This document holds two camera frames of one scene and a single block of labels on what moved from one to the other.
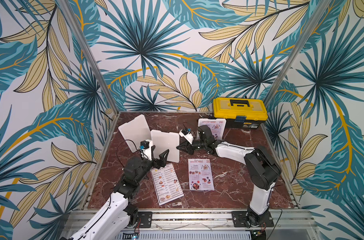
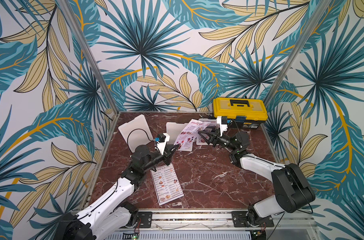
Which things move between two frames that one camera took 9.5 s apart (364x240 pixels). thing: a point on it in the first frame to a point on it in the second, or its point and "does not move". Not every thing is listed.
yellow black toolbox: x=241 y=113 does not move
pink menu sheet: x=200 y=174 to x=189 y=134
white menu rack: x=135 y=131 does not move
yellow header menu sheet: x=166 y=184 does not move
